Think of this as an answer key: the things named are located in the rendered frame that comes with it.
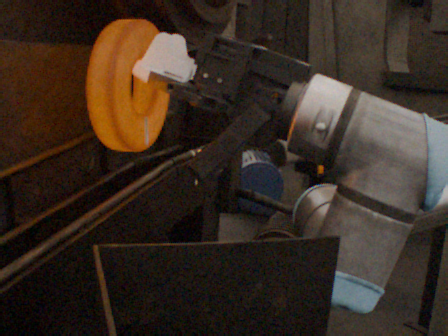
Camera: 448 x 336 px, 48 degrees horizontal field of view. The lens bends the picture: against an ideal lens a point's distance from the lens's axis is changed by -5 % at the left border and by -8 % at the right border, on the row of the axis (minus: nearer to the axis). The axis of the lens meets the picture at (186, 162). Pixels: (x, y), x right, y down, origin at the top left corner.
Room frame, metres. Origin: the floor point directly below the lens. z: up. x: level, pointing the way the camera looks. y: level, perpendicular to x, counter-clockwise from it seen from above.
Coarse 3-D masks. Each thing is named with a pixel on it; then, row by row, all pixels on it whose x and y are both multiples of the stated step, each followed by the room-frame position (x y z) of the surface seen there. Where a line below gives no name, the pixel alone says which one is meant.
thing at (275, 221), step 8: (272, 216) 1.14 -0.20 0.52; (280, 216) 1.10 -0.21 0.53; (288, 216) 1.10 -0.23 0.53; (272, 224) 1.04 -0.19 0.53; (280, 224) 1.03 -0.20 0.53; (288, 224) 1.04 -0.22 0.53; (264, 232) 1.01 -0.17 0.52; (272, 232) 1.00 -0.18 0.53; (280, 232) 0.99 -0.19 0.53; (288, 232) 1.00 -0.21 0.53
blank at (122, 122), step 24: (120, 24) 0.59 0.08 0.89; (144, 24) 0.62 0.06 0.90; (96, 48) 0.57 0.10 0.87; (120, 48) 0.57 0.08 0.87; (144, 48) 0.62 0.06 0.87; (96, 72) 0.56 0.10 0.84; (120, 72) 0.57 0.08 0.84; (96, 96) 0.56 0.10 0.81; (120, 96) 0.57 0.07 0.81; (144, 96) 0.65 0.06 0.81; (168, 96) 0.69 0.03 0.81; (96, 120) 0.56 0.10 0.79; (120, 120) 0.57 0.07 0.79; (144, 120) 0.62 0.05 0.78; (120, 144) 0.58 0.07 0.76; (144, 144) 0.62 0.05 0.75
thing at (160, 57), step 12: (156, 36) 0.60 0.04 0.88; (168, 36) 0.59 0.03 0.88; (156, 48) 0.59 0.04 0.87; (168, 48) 0.59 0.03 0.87; (144, 60) 0.60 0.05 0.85; (156, 60) 0.59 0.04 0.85; (168, 60) 0.59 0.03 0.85; (180, 60) 0.58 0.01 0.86; (132, 72) 0.62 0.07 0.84; (144, 72) 0.59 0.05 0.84; (180, 72) 0.58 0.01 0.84; (192, 72) 0.58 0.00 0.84
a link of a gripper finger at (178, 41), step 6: (174, 36) 0.63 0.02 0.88; (180, 36) 0.62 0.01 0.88; (174, 42) 0.63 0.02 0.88; (180, 42) 0.62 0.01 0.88; (174, 48) 0.63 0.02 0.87; (180, 48) 0.62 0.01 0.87; (180, 54) 0.62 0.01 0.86; (186, 54) 0.62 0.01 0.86; (138, 60) 0.63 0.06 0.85; (186, 60) 0.62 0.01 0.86; (192, 60) 0.62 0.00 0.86; (192, 66) 0.62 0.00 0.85; (168, 72) 0.62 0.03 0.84; (192, 78) 0.62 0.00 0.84
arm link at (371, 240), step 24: (336, 192) 0.52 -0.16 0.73; (312, 216) 0.58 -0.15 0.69; (336, 216) 0.50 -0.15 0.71; (360, 216) 0.48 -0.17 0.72; (384, 216) 0.47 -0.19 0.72; (408, 216) 0.47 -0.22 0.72; (360, 240) 0.47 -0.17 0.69; (384, 240) 0.47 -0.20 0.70; (360, 264) 0.47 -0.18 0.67; (384, 264) 0.47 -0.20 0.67; (336, 288) 0.47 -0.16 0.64; (360, 288) 0.47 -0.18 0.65; (360, 312) 0.47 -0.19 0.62
